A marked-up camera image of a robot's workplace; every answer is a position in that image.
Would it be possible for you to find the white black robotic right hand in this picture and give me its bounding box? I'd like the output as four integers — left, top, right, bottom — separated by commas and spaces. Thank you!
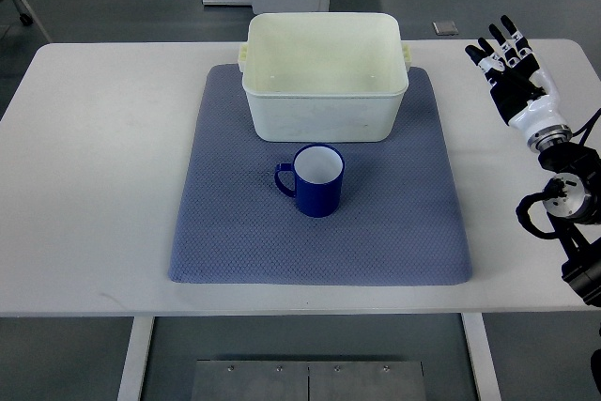
465, 15, 572, 152

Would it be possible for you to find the blue mug white inside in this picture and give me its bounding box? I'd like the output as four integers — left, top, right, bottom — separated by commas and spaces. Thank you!
274, 144, 346, 218

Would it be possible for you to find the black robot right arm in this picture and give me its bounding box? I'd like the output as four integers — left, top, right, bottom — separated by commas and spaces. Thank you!
516, 112, 600, 307

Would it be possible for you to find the white plastic box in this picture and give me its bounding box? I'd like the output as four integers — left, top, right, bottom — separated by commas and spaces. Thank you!
239, 12, 409, 143

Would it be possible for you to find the grey floor outlet plate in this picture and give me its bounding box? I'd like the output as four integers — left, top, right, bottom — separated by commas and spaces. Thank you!
432, 21, 459, 36

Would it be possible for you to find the blue-grey textured mat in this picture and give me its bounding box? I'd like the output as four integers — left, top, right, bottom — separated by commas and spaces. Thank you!
167, 64, 473, 287

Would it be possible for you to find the white right table leg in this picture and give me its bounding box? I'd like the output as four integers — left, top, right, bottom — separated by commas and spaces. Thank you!
461, 313, 501, 401

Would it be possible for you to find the white table leg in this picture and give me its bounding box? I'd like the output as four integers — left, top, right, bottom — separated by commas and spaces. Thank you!
461, 313, 501, 401
117, 316, 155, 401

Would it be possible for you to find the white left table leg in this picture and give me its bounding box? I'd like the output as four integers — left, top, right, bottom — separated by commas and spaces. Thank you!
117, 316, 155, 401

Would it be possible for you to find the office chair base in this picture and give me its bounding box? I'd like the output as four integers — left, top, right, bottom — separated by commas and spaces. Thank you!
1, 0, 54, 43

